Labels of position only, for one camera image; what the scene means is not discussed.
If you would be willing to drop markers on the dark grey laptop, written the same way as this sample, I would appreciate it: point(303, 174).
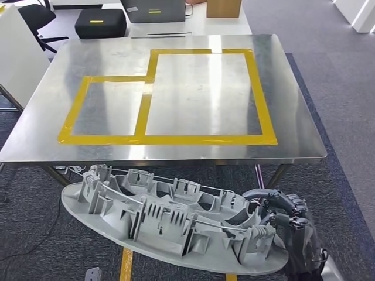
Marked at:
point(137, 15)

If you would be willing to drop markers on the white office desk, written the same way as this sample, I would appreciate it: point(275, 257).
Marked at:
point(222, 27)

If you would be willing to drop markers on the black case yellow stripe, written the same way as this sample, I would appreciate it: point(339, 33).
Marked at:
point(99, 29)

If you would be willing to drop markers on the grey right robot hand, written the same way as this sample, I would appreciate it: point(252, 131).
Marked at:
point(302, 244)

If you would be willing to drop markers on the steel workbench table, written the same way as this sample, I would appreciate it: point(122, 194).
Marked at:
point(44, 116)

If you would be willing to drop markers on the black flat bar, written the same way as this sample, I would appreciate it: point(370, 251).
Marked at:
point(158, 37)

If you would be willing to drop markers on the white side cabinet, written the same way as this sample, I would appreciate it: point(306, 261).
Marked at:
point(20, 62)

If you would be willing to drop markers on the black office chair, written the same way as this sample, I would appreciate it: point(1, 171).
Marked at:
point(35, 15)

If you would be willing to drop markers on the white display plinth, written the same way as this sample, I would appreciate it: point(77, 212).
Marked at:
point(363, 19)

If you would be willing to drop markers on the grey plastic hubcap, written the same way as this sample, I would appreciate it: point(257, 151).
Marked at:
point(164, 232)

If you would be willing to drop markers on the brown cardboard box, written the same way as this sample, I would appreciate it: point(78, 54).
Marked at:
point(224, 7)

